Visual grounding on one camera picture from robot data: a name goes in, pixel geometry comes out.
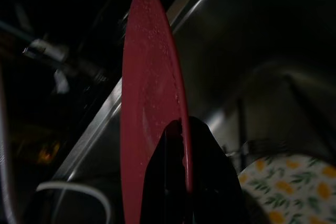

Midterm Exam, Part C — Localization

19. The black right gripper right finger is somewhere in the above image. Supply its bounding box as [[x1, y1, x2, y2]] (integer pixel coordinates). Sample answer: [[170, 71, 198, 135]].
[[187, 115, 249, 224]]

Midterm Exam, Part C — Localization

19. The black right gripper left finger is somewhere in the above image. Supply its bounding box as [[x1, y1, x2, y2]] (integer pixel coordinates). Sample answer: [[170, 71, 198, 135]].
[[138, 119, 194, 224]]

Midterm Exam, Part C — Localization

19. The steel fork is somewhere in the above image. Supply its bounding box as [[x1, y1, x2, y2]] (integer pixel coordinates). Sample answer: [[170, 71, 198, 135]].
[[223, 140, 289, 162]]

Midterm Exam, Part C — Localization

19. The floral plate with blue rim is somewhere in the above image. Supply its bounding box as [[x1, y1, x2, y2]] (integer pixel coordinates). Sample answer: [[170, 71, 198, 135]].
[[237, 154, 336, 224]]

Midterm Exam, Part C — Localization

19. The blue and red plate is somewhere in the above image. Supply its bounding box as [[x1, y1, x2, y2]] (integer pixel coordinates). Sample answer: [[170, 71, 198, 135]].
[[120, 0, 194, 224]]

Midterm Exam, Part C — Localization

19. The stainless steel sink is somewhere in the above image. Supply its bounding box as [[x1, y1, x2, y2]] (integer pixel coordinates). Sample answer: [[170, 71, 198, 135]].
[[52, 0, 336, 224]]

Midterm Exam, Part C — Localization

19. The metal faucet with white tape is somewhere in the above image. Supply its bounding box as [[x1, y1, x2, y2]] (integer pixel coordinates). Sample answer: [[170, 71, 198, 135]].
[[22, 37, 110, 95]]

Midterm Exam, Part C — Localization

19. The white water hose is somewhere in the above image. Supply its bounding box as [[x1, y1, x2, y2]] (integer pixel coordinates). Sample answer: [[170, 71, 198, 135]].
[[0, 61, 112, 224]]

